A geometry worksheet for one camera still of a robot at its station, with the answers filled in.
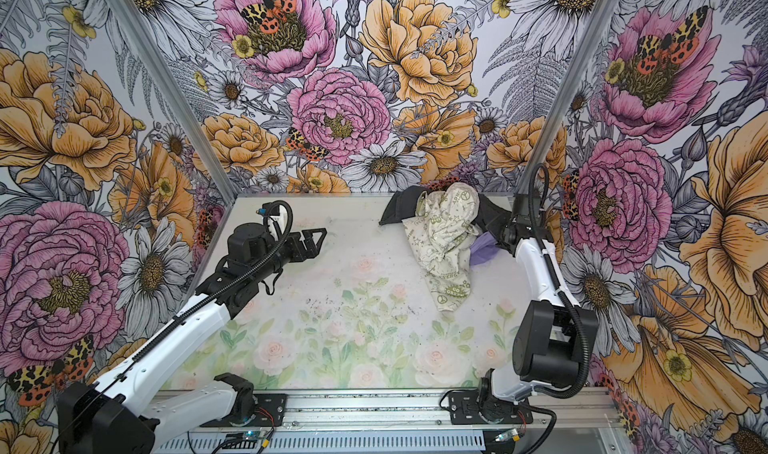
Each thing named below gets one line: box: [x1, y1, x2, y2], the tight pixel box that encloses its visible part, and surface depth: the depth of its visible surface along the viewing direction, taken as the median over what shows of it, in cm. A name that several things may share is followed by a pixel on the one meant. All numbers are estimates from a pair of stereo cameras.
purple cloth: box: [469, 231, 500, 266], surface depth 98 cm
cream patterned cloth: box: [402, 182, 479, 311], surface depth 97 cm
